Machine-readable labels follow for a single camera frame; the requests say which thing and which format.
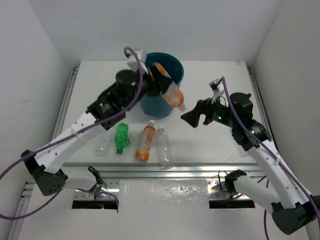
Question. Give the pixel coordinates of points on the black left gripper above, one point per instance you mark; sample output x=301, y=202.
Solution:
x=152, y=81

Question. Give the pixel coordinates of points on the orange bottle in row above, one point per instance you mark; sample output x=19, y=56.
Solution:
x=148, y=133

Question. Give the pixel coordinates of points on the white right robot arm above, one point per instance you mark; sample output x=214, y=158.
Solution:
x=289, y=203

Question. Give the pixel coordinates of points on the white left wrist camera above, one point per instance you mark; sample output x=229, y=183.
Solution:
x=133, y=63

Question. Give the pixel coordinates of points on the aluminium table frame rails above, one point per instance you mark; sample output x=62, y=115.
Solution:
x=201, y=153

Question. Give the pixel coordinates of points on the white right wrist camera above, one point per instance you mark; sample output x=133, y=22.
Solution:
x=217, y=93

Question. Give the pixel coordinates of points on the clear bottle far left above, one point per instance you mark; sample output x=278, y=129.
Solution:
x=102, y=146

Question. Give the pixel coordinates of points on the teal plastic bin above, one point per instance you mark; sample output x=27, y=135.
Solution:
x=156, y=106

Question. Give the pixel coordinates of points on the orange bottle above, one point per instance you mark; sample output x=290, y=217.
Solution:
x=148, y=133
x=173, y=96

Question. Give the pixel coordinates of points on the crushed green plastic bottle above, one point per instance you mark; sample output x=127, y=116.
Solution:
x=121, y=137

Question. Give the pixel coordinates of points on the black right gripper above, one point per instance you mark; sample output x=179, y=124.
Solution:
x=193, y=116

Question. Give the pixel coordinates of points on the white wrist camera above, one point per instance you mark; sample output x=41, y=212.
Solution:
x=217, y=93
x=133, y=63

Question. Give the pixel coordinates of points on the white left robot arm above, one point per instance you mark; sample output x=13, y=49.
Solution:
x=46, y=164

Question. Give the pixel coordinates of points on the clear bottle white cap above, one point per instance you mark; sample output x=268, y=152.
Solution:
x=163, y=148

